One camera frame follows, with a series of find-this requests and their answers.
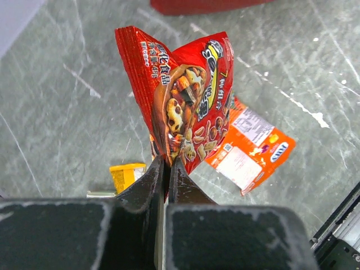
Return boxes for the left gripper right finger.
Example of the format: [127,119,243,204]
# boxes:
[165,159,318,269]

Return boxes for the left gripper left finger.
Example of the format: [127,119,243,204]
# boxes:
[1,157,164,269]

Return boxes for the small red snack packet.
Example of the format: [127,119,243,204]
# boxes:
[114,25,235,174]

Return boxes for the red paper bag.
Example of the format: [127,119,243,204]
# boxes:
[150,0,272,16]

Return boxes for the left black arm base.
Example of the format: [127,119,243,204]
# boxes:
[310,184,359,270]

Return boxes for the yellow snack bar wrapper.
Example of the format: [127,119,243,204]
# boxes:
[109,163,146,195]

